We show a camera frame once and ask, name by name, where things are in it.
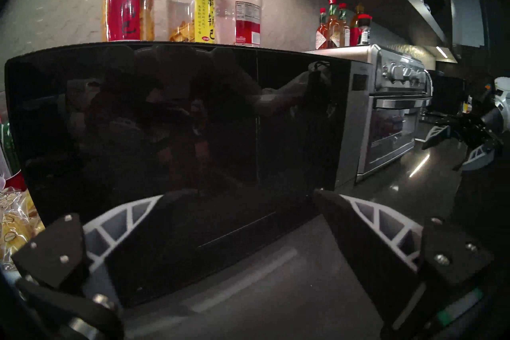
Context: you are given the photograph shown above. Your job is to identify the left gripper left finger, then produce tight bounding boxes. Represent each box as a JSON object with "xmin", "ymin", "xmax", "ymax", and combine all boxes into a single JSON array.
[{"xmin": 11, "ymin": 194, "xmax": 196, "ymax": 310}]

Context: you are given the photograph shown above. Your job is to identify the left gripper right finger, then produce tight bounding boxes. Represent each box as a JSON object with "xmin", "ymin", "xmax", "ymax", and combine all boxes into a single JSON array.
[{"xmin": 313, "ymin": 189, "xmax": 494, "ymax": 336}]

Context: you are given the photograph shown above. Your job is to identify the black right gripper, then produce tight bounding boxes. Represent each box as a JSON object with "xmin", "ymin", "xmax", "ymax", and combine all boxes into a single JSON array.
[{"xmin": 422, "ymin": 112, "xmax": 503, "ymax": 171}]

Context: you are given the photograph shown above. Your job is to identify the black glass microwave door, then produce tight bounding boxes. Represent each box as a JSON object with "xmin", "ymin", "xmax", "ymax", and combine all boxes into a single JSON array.
[{"xmin": 5, "ymin": 42, "xmax": 353, "ymax": 308}]

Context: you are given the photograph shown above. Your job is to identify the black silver microwave oven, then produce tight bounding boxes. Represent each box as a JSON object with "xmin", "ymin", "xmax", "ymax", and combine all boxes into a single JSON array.
[{"xmin": 8, "ymin": 40, "xmax": 373, "ymax": 190}]

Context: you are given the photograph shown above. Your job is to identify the silver toaster oven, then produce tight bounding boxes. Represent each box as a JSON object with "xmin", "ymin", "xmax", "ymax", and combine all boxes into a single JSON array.
[{"xmin": 307, "ymin": 44, "xmax": 434, "ymax": 182}]

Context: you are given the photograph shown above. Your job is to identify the white box of packaged cakes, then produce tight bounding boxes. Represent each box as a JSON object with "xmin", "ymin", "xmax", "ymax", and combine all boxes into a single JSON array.
[{"xmin": 0, "ymin": 188, "xmax": 46, "ymax": 272}]

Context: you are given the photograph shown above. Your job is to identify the small red cup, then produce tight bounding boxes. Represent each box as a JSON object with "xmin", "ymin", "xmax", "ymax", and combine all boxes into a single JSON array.
[{"xmin": 2, "ymin": 170, "xmax": 26, "ymax": 191}]

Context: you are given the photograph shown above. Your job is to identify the pepper shaker red cap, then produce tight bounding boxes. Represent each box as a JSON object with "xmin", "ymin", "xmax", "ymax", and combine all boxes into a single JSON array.
[{"xmin": 357, "ymin": 14, "xmax": 373, "ymax": 46}]

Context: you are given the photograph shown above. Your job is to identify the green stick packets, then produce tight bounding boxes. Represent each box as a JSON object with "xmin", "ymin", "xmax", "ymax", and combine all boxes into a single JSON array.
[{"xmin": 0, "ymin": 122, "xmax": 20, "ymax": 176}]

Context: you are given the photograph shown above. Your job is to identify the slim green-neck sauce bottle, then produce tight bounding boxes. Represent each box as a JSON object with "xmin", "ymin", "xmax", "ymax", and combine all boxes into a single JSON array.
[{"xmin": 338, "ymin": 3, "xmax": 351, "ymax": 47}]

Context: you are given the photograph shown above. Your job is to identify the tall Tabasco sauce bottle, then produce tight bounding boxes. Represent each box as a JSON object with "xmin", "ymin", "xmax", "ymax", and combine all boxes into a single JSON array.
[{"xmin": 326, "ymin": 0, "xmax": 341, "ymax": 48}]

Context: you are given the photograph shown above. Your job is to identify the small red Tabasco bottle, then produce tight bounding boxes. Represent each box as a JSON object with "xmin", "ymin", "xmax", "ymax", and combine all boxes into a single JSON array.
[{"xmin": 316, "ymin": 8, "xmax": 329, "ymax": 50}]

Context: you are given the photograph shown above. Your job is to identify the snack jar red label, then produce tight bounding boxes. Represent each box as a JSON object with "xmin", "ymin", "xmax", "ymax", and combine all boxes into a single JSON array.
[{"xmin": 102, "ymin": 0, "xmax": 156, "ymax": 42}]

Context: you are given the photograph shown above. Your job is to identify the snack jar yellow label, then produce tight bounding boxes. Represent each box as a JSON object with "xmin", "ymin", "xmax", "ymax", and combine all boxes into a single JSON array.
[{"xmin": 165, "ymin": 0, "xmax": 216, "ymax": 44}]

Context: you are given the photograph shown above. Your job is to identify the large clear jar red lid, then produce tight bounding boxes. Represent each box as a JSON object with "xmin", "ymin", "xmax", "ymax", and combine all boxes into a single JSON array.
[{"xmin": 213, "ymin": 0, "xmax": 263, "ymax": 47}]

